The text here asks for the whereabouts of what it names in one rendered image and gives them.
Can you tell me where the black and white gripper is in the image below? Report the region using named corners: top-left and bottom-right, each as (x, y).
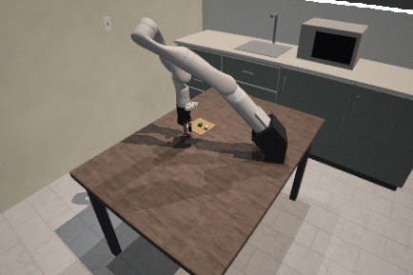
top-left (176, 97), bottom-right (198, 135)

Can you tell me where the tan square mat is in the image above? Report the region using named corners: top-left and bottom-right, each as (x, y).
top-left (192, 118), bottom-right (216, 135)

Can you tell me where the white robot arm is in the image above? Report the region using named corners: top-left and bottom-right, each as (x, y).
top-left (130, 17), bottom-right (270, 133)

